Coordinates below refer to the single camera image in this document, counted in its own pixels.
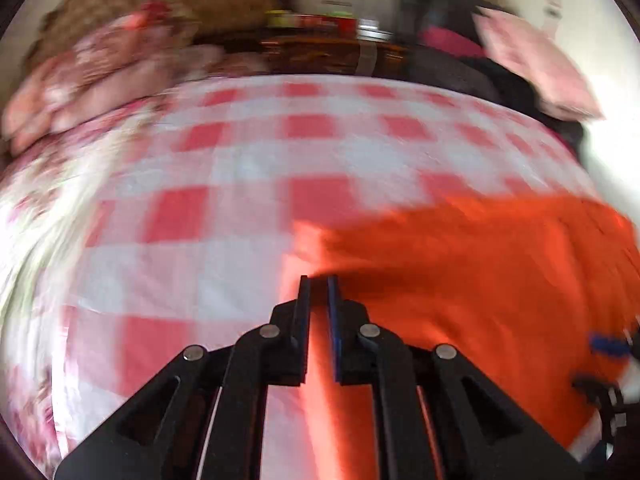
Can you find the maroon cushion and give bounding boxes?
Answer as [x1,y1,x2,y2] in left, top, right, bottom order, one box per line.
[419,26,486,58]

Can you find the red cup green lid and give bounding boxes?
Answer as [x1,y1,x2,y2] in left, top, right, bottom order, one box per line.
[329,13,358,38]

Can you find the black garment on armchair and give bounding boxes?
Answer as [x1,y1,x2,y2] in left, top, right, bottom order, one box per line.
[449,54,547,116]

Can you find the white round device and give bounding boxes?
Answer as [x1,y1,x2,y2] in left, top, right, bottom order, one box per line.
[357,28,393,44]

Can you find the dark wooden nightstand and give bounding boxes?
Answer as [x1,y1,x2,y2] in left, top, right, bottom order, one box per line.
[262,35,408,79]

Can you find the orange pants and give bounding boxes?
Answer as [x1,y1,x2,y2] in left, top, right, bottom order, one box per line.
[281,194,639,458]

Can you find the yellow jar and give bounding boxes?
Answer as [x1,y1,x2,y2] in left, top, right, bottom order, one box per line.
[266,10,298,29]

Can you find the black leather armchair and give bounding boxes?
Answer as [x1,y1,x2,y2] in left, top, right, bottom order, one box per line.
[394,0,585,158]

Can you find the red tin box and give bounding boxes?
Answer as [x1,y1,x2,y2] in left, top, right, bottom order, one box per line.
[297,14,329,30]

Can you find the folded floral quilt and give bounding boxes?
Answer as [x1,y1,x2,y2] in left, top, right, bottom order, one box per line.
[1,1,198,156]

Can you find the floral bed sheet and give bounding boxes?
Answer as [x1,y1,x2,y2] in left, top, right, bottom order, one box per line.
[1,98,160,478]

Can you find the red white checkered tablecloth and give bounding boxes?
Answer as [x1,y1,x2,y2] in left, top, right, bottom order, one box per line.
[52,75,594,452]

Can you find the white charging cable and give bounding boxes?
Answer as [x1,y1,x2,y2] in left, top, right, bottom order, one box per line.
[354,39,379,77]

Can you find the small pink bed pillow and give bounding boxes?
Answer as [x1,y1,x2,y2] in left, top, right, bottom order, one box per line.
[178,44,269,81]

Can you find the pink floral pillow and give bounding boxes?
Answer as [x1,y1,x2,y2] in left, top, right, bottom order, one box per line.
[473,8,602,122]

